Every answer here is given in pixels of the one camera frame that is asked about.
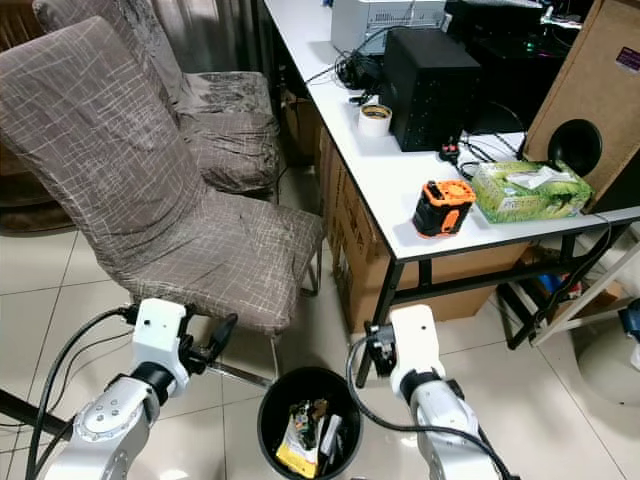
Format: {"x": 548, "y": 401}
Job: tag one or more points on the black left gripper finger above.
{"x": 224, "y": 335}

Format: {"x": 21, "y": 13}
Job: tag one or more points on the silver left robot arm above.
{"x": 105, "y": 425}

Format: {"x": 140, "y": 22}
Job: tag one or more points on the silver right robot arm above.
{"x": 445, "y": 425}

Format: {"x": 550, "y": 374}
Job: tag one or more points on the black round rubbish bin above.
{"x": 270, "y": 420}

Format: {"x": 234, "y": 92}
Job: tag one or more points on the white paper scrap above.
{"x": 330, "y": 436}

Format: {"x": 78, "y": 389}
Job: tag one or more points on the brown cardboard box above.
{"x": 350, "y": 250}

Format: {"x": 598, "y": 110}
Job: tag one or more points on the yellow snack wrapper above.
{"x": 295, "y": 458}

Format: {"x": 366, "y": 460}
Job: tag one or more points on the white table with black legs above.
{"x": 395, "y": 185}

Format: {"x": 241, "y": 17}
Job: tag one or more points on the black low rack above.
{"x": 540, "y": 295}

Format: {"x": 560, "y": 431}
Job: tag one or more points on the black metal bar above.
{"x": 22, "y": 412}

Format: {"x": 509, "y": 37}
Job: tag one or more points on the grey-brown covered chair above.
{"x": 230, "y": 130}
{"x": 130, "y": 170}

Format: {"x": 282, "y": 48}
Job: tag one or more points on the green tissue box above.
{"x": 530, "y": 197}

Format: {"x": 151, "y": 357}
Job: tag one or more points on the white round base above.
{"x": 605, "y": 365}

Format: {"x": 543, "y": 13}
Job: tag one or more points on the white tape roll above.
{"x": 375, "y": 122}

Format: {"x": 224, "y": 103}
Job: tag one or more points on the black speaker box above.
{"x": 430, "y": 92}

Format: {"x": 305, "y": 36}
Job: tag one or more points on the grey curtain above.
{"x": 210, "y": 30}

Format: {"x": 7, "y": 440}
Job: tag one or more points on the black computer case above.
{"x": 520, "y": 65}

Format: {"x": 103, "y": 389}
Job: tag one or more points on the light grey printer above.
{"x": 380, "y": 20}

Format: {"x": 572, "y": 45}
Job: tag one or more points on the brown board with round hole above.
{"x": 600, "y": 85}

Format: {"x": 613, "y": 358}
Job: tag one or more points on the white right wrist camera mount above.
{"x": 417, "y": 340}

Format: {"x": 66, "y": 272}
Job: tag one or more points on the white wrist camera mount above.
{"x": 160, "y": 330}
{"x": 417, "y": 340}

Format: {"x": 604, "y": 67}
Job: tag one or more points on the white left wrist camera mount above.
{"x": 160, "y": 330}

